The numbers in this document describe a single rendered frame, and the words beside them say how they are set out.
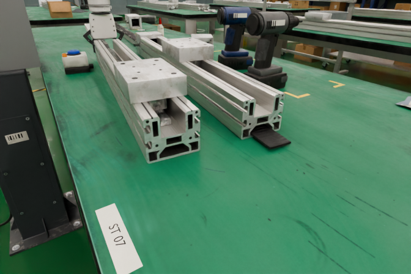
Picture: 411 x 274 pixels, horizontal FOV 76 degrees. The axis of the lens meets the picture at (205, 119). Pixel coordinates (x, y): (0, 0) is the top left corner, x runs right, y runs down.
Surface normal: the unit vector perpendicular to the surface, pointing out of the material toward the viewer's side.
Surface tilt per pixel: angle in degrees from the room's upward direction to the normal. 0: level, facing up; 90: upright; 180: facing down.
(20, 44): 90
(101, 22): 91
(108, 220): 0
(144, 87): 90
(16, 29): 90
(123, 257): 0
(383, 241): 0
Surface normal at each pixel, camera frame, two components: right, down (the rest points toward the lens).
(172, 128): 0.01, -0.90
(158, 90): 0.44, 0.40
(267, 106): -0.90, 0.18
